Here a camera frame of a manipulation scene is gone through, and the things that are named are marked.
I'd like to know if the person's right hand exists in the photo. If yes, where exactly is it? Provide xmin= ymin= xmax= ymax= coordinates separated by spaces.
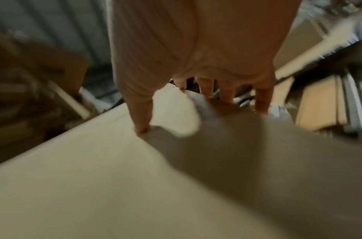
xmin=108 ymin=0 xmax=303 ymax=135

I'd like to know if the wall of cardboard stacks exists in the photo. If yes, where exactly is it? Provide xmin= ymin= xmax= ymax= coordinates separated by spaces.
xmin=0 ymin=0 xmax=362 ymax=164

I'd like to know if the low pile of cardboard sheets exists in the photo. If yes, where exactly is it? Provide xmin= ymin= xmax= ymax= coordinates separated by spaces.
xmin=293 ymin=70 xmax=362 ymax=137

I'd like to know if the large cardboard box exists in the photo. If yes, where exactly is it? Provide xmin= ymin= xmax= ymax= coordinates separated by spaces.
xmin=0 ymin=83 xmax=362 ymax=239

